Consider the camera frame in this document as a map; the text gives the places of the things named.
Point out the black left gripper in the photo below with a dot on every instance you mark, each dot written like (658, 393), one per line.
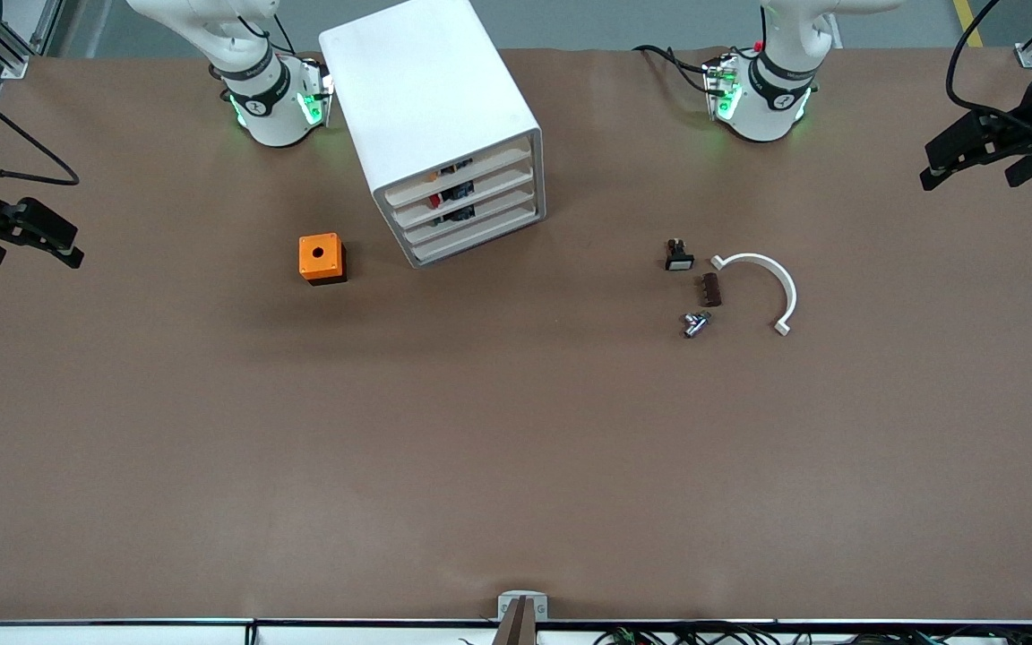
(1020, 131)

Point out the white plastic drawer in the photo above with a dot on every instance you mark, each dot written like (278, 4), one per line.
(498, 188)
(498, 227)
(498, 208)
(498, 168)

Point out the white drawer cabinet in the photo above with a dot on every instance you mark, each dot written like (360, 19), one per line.
(426, 90)

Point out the brown terminal block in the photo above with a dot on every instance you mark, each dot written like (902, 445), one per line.
(709, 290)

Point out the silver metal fitting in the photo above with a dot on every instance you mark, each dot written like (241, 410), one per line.
(695, 324)

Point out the white edge trim strip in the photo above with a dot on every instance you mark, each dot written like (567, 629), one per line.
(122, 634)

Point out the small dark component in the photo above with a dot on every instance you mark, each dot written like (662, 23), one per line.
(455, 167)

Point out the blue and black component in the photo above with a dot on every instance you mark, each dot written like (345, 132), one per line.
(460, 192)

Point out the white curved plastic bracket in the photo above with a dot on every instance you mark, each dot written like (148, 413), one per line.
(780, 278)

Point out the orange button enclosure box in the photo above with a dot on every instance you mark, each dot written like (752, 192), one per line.
(319, 255)

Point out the black switch with white face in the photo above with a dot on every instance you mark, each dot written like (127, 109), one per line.
(679, 260)

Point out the grey metal mount bracket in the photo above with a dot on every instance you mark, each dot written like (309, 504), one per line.
(505, 609)

